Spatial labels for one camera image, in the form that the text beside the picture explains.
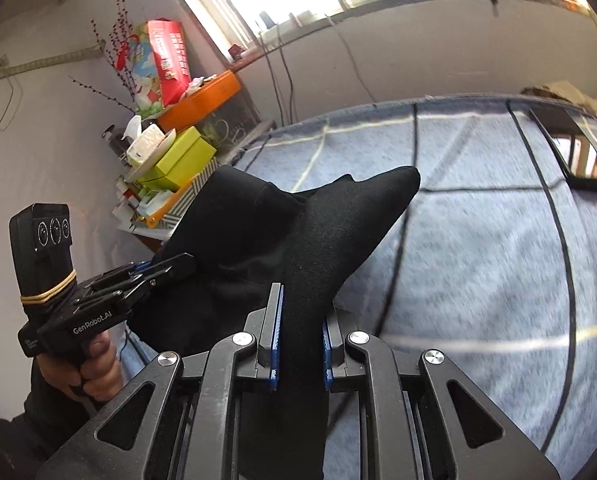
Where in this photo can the orange-lidded glass tank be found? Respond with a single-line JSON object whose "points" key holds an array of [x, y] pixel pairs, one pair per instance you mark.
{"points": [[219, 110]]}

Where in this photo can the black smartphone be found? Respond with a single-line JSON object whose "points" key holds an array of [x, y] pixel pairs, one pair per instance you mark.
{"points": [[572, 149]]}

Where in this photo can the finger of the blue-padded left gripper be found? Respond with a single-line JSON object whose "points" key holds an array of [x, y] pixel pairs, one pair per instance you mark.
{"points": [[182, 261], [148, 279]]}

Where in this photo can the red berry branches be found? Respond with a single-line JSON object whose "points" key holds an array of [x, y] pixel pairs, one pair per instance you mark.
{"points": [[114, 48]]}

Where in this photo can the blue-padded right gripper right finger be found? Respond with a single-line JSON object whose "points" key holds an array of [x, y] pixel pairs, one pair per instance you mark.
{"points": [[334, 370]]}

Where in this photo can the cream round plate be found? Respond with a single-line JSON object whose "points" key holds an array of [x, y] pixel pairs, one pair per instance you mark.
{"points": [[161, 149]]}

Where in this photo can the striped box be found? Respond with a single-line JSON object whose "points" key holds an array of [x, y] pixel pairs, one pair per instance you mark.
{"points": [[205, 175]]}

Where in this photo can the black pants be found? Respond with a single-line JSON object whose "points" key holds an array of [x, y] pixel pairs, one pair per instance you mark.
{"points": [[245, 234]]}

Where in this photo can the blue checked bed sheet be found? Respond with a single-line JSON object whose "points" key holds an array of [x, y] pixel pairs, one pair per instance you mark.
{"points": [[497, 262]]}

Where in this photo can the orange shoehorn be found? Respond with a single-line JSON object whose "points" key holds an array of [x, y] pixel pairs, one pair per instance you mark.
{"points": [[175, 206]]}

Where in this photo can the red gift box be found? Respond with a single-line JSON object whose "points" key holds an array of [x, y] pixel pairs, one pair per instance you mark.
{"points": [[154, 54]]}

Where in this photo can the person's left hand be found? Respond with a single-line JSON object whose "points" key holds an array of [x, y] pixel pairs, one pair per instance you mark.
{"points": [[100, 376]]}

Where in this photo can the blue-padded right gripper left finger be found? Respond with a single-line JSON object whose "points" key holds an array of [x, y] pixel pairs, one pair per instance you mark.
{"points": [[268, 352]]}

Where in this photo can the lime green box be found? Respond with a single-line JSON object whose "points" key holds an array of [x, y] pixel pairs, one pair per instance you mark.
{"points": [[188, 156]]}

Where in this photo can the white tissue pack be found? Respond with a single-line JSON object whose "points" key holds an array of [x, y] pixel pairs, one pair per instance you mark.
{"points": [[144, 145]]}

